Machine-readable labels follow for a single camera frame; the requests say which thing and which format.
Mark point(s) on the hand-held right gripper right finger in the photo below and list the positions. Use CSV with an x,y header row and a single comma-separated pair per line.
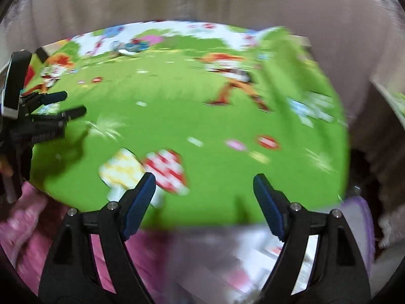
x,y
269,205

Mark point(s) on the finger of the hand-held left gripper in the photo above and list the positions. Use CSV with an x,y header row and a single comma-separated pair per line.
x,y
50,97
63,114

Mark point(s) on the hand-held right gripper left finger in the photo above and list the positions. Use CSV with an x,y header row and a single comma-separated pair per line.
x,y
140,205

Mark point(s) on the white bin with purple rim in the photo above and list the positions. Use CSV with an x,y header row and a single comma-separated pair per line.
x,y
359,218

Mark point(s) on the green cartoon printed tablecloth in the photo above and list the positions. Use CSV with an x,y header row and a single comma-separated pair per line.
x,y
189,117

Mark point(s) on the pink patterned pajamas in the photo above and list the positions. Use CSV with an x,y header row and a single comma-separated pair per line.
x,y
28,224

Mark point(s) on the white fluffy cloth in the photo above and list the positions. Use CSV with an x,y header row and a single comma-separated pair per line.
x,y
390,228

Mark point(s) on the pale grey cloth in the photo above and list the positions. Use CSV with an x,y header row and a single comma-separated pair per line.
x,y
387,262

